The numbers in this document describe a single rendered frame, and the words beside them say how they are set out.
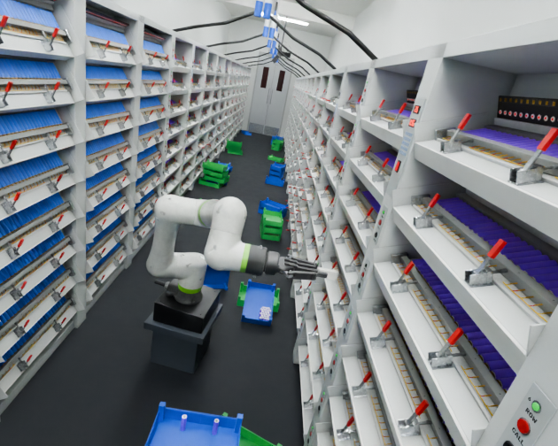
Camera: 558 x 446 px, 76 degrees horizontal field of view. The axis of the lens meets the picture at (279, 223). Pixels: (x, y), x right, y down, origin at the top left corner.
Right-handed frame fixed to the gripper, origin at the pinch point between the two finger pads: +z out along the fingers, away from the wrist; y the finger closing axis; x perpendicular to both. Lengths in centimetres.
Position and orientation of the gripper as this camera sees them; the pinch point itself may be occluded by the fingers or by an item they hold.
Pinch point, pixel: (327, 273)
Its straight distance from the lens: 117.8
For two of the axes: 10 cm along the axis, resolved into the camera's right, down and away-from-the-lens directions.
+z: 9.8, 1.9, 0.6
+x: 2.0, -9.0, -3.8
